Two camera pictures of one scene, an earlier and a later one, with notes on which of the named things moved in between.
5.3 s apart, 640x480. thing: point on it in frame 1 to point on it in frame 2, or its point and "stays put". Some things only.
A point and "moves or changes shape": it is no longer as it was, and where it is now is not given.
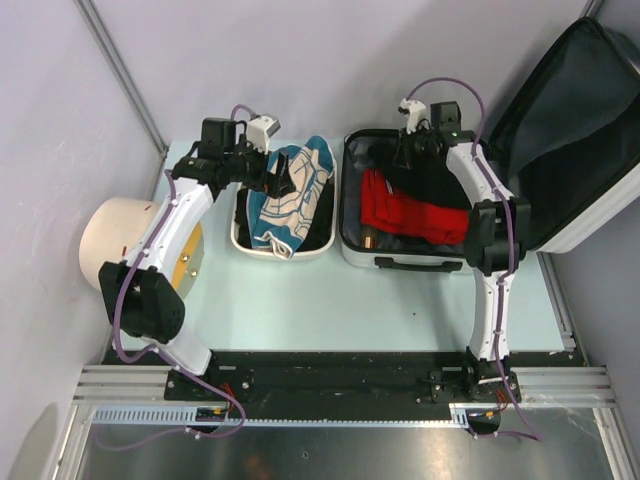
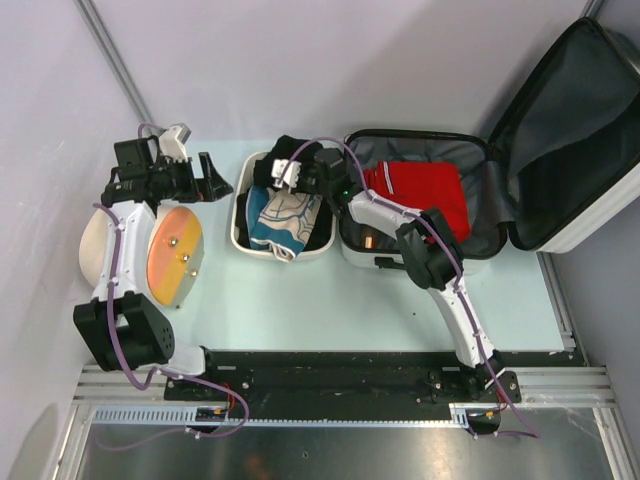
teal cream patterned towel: x=285 y=220 moves or changes shape
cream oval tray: x=268 y=252 stays put
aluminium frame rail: x=535 y=387 stays put
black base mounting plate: x=320 y=377 stays put
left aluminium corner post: x=123 y=75 stays put
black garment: x=431 y=177 to x=286 y=147
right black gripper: x=406 y=156 to x=302 y=170
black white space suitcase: x=567 y=138 stays put
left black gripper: x=276 y=185 to x=208 y=188
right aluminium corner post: x=592 y=8 stays put
